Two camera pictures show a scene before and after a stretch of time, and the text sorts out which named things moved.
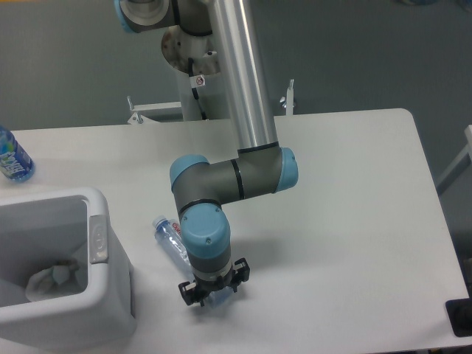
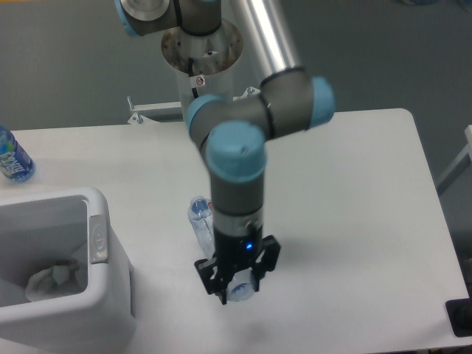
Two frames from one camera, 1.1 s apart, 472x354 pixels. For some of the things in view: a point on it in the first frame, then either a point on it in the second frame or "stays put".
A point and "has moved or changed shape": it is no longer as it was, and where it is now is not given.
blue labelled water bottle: [15, 161] stays put
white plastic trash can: [66, 282] stays put
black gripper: [191, 292] -> [234, 253]
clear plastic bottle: [169, 232] has moved or changed shape
